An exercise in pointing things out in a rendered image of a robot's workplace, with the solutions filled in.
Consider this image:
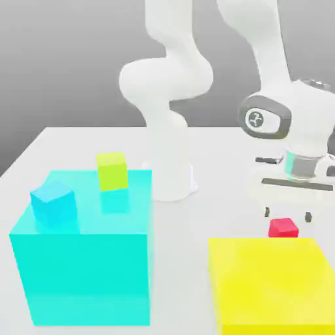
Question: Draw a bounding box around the small blue cube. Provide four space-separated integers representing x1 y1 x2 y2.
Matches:
29 180 80 234

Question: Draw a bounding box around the large cyan box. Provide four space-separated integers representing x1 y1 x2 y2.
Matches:
9 169 153 327

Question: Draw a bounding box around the small red cube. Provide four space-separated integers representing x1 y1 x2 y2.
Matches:
268 217 300 238

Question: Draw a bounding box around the small lime green cube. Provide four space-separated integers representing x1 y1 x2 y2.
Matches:
96 151 130 192

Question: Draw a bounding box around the large yellow box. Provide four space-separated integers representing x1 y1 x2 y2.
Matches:
207 237 335 335

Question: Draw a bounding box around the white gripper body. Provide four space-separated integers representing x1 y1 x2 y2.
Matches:
257 174 335 210

